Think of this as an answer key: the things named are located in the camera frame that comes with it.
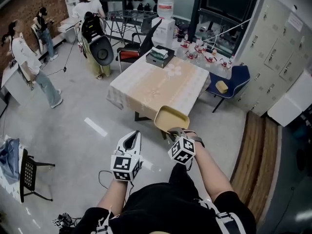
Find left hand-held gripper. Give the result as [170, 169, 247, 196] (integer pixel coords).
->
[111, 130, 144, 182]

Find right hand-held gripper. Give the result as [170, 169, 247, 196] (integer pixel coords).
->
[166, 127, 196, 165]

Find tan block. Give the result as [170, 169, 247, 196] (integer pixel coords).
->
[215, 80, 229, 94]

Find person's left forearm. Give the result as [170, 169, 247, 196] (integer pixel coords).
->
[97, 178, 129, 215]

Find person's right forearm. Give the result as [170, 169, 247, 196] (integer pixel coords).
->
[187, 140, 236, 201]

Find cloth-covered table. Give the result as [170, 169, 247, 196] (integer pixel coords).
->
[106, 49, 212, 122]

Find white floor tape strip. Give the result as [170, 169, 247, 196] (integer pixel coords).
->
[84, 117, 108, 137]

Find beige floral tablecloth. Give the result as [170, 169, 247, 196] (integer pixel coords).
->
[106, 49, 212, 118]

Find person's black shirt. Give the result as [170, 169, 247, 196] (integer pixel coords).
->
[73, 163, 257, 234]

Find black open box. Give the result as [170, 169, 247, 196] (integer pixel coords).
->
[145, 45, 176, 69]

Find green packet stack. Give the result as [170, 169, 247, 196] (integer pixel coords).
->
[149, 46, 169, 60]

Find blue chair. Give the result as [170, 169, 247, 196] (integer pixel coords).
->
[206, 65, 251, 114]

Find group of red-capped clear bottles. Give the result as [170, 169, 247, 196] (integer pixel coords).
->
[175, 39, 235, 73]

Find brown wooden platform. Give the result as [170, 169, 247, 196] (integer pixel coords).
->
[230, 111, 279, 225]

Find red seat cushion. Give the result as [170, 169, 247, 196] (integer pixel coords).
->
[119, 50, 140, 59]

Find black office chair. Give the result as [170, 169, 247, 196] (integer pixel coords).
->
[116, 18, 163, 73]

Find white water dispenser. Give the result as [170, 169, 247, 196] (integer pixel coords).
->
[151, 17, 176, 49]

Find black metal chair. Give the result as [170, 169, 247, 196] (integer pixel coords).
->
[19, 149, 56, 203]

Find white cabinet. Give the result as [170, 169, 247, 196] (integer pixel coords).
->
[267, 69, 312, 128]

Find blue cloth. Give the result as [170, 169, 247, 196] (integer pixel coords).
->
[0, 137, 20, 185]

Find grey metal locker cabinet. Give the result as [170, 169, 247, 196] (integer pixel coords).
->
[231, 0, 311, 117]

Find large clear water bottle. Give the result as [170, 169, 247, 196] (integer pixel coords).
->
[157, 0, 175, 19]

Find white desk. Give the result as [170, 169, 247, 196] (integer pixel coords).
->
[1, 62, 33, 106]
[57, 17, 81, 44]

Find black framed window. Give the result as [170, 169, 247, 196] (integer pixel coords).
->
[98, 0, 261, 58]

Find white paper notice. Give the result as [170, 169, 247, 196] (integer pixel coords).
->
[287, 12, 304, 33]

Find grey wrist strap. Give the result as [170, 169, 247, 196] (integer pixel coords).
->
[192, 136, 206, 148]

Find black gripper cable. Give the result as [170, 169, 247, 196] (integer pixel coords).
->
[98, 170, 116, 188]

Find white harness straps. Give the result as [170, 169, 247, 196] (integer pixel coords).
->
[90, 195, 242, 234]

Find black floor cable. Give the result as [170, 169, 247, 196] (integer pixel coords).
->
[46, 20, 82, 77]

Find white cable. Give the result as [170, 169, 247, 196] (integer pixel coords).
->
[209, 18, 252, 40]

